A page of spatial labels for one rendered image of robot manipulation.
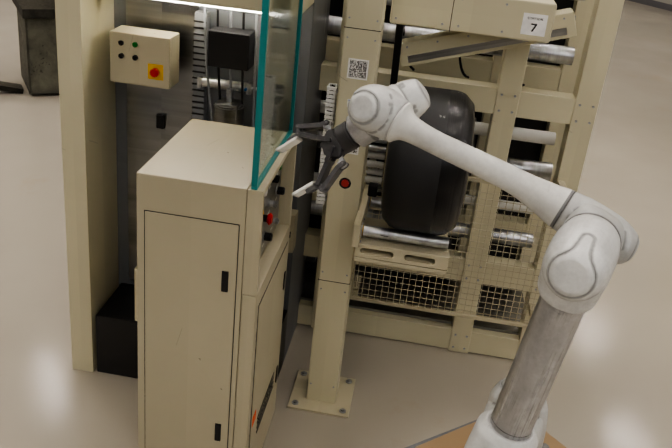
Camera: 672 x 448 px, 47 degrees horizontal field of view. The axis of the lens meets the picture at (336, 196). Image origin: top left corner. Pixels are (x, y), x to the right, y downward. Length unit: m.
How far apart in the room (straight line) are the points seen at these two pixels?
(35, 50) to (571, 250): 6.00
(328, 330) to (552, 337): 1.68
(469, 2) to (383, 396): 1.76
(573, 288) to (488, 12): 1.61
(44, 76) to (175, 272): 4.83
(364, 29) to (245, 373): 1.26
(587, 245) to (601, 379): 2.49
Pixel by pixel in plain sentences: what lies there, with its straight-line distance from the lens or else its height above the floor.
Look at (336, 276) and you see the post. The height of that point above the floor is 0.65.
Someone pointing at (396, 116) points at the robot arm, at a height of 1.70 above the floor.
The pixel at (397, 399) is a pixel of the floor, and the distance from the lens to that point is 3.62.
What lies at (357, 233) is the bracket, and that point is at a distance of 2.94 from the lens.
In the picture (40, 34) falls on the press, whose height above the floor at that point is 0.55.
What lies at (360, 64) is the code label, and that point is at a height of 1.53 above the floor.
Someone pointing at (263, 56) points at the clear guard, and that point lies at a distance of 2.21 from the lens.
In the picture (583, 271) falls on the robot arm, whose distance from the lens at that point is 1.62.
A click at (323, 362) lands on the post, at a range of 3.40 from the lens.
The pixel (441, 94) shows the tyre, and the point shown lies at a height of 1.45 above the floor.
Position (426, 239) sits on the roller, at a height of 0.91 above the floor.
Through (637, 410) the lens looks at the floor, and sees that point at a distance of 3.98.
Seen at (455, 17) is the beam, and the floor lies 1.69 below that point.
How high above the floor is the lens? 2.23
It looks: 24 degrees down
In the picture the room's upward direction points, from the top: 6 degrees clockwise
